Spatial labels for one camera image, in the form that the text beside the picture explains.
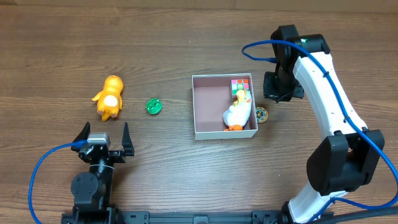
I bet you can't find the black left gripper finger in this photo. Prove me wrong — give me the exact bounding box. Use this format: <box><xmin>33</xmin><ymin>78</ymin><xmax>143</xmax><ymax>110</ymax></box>
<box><xmin>71</xmin><ymin>122</ymin><xmax>90</xmax><ymax>152</ymax></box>
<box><xmin>122</xmin><ymin>122</ymin><xmax>134</xmax><ymax>156</ymax></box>

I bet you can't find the colourful puzzle cube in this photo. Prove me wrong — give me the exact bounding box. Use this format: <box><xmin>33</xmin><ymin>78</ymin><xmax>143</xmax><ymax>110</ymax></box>
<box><xmin>229</xmin><ymin>79</ymin><xmax>249</xmax><ymax>100</ymax></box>

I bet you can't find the white plush duck yellow hat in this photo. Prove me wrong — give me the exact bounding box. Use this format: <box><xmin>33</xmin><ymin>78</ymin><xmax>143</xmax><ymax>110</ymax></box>
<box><xmin>222</xmin><ymin>90</ymin><xmax>252</xmax><ymax>131</ymax></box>

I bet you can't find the white cardboard box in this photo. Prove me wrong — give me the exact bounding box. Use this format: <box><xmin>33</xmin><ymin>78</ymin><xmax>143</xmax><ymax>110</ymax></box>
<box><xmin>192</xmin><ymin>73</ymin><xmax>258</xmax><ymax>140</ymax></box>

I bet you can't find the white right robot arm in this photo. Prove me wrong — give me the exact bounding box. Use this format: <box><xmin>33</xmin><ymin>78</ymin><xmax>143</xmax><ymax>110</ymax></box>
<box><xmin>263</xmin><ymin>25</ymin><xmax>385</xmax><ymax>223</ymax></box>

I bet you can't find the gold blue spinning top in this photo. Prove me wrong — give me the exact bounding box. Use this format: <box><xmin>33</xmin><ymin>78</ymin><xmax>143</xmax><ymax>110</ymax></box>
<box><xmin>256</xmin><ymin>106</ymin><xmax>269</xmax><ymax>123</ymax></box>

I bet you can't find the orange plush toy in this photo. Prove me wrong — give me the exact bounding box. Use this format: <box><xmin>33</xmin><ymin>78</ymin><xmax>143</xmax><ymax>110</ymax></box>
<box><xmin>91</xmin><ymin>75</ymin><xmax>124</xmax><ymax>121</ymax></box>

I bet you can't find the green spinning top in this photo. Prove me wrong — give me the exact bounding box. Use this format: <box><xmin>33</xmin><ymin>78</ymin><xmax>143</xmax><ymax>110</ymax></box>
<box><xmin>146</xmin><ymin>98</ymin><xmax>162</xmax><ymax>115</ymax></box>

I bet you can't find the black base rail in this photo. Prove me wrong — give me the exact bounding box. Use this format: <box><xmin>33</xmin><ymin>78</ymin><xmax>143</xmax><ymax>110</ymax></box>
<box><xmin>60</xmin><ymin>209</ymin><xmax>290</xmax><ymax>224</ymax></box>

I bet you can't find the black thick cable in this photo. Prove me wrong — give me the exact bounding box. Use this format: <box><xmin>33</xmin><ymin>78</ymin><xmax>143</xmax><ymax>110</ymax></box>
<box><xmin>313</xmin><ymin>205</ymin><xmax>398</xmax><ymax>224</ymax></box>

